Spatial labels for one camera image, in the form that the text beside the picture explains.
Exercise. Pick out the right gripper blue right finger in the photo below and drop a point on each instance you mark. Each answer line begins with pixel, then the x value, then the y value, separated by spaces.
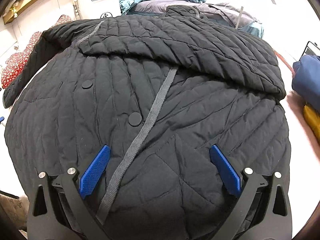
pixel 230 178

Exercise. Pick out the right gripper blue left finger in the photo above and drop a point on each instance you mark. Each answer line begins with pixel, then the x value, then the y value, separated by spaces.
pixel 91 170

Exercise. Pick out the black quilted jacket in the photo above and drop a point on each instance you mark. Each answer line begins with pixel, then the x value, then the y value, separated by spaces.
pixel 57 211

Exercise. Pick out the red floral garment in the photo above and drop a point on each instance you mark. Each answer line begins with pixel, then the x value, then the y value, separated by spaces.
pixel 15 63

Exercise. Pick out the yellow satin cloth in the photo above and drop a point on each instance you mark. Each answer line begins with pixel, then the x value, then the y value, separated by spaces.
pixel 312 118

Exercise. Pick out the navy blue folded garment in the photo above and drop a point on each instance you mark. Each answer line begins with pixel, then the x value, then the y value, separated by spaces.
pixel 306 79

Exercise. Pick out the black wire rack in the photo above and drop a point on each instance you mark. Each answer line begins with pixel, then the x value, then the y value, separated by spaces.
pixel 311 48

